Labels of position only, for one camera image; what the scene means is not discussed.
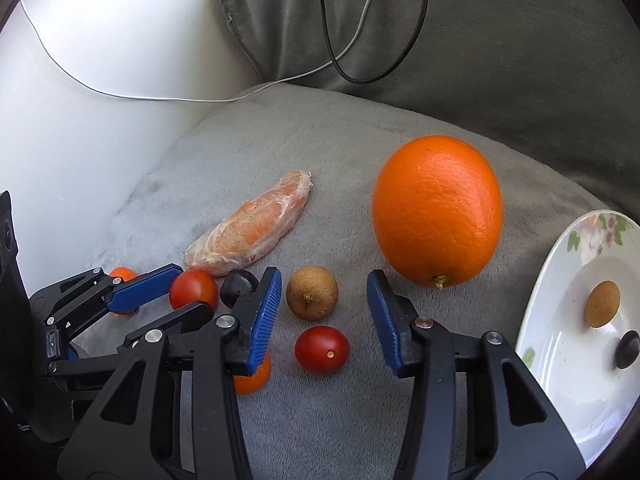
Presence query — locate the dark purple grape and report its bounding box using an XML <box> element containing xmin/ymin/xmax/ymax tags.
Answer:
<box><xmin>614</xmin><ymin>330</ymin><xmax>640</xmax><ymax>371</ymax></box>
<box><xmin>220</xmin><ymin>269</ymin><xmax>260</xmax><ymax>309</ymax></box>

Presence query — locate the white cable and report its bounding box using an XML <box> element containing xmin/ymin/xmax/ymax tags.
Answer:
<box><xmin>20</xmin><ymin>0</ymin><xmax>381</xmax><ymax>102</ymax></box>

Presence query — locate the large orange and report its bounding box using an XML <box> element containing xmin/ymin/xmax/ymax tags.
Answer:
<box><xmin>371</xmin><ymin>135</ymin><xmax>504</xmax><ymax>290</ymax></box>

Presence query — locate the small tangerine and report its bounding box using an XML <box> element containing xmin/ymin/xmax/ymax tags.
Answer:
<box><xmin>232</xmin><ymin>350</ymin><xmax>273</xmax><ymax>396</ymax></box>
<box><xmin>108</xmin><ymin>267</ymin><xmax>139</xmax><ymax>316</ymax></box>

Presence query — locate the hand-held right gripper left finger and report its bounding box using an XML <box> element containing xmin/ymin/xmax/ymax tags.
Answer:
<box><xmin>57</xmin><ymin>266</ymin><xmax>283</xmax><ymax>480</ymax></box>

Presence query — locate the black cable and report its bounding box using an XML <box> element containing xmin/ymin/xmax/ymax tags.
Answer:
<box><xmin>320</xmin><ymin>0</ymin><xmax>433</xmax><ymax>83</ymax></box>

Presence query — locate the peeled citrus segment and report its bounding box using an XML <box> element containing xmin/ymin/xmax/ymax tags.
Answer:
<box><xmin>185</xmin><ymin>170</ymin><xmax>314</xmax><ymax>278</ymax></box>

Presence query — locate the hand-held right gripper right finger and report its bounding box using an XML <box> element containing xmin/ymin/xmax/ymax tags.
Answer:
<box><xmin>366</xmin><ymin>269</ymin><xmax>586</xmax><ymax>480</ymax></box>

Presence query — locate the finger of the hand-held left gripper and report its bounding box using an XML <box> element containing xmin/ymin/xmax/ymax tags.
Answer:
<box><xmin>47</xmin><ymin>301</ymin><xmax>216</xmax><ymax>376</ymax></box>
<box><xmin>30</xmin><ymin>263</ymin><xmax>184</xmax><ymax>329</ymax></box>

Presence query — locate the white floral plate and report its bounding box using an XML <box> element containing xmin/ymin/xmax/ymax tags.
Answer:
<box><xmin>515</xmin><ymin>209</ymin><xmax>640</xmax><ymax>468</ymax></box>

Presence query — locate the grey cushion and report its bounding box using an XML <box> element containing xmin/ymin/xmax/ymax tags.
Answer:
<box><xmin>216</xmin><ymin>0</ymin><xmax>640</xmax><ymax>211</ymax></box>
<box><xmin>75</xmin><ymin>82</ymin><xmax>621</xmax><ymax>480</ymax></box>

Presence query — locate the grey back cushion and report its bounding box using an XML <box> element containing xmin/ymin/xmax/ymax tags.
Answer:
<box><xmin>216</xmin><ymin>0</ymin><xmax>640</xmax><ymax>211</ymax></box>

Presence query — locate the red cherry tomato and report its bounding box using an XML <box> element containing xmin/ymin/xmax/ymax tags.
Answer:
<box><xmin>168</xmin><ymin>268</ymin><xmax>220</xmax><ymax>312</ymax></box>
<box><xmin>294</xmin><ymin>325</ymin><xmax>351</xmax><ymax>374</ymax></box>

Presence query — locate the small brown round fruit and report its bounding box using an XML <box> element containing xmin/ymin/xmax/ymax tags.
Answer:
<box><xmin>286</xmin><ymin>265</ymin><xmax>340</xmax><ymax>322</ymax></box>
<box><xmin>585</xmin><ymin>280</ymin><xmax>622</xmax><ymax>329</ymax></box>

